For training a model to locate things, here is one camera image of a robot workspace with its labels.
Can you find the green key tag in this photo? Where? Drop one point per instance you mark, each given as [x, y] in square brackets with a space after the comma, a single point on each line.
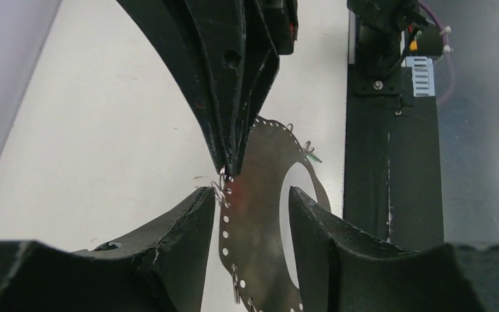
[314, 158]

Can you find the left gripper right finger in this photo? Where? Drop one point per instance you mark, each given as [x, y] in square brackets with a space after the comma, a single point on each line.
[342, 268]

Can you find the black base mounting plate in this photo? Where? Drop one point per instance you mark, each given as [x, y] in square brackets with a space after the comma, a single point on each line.
[392, 183]

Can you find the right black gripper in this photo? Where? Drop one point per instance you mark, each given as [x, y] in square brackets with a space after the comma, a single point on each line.
[204, 44]

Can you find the perforated metal ring plate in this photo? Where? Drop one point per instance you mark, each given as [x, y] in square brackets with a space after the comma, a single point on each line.
[250, 232]

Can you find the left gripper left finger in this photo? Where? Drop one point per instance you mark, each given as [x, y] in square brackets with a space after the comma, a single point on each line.
[165, 259]

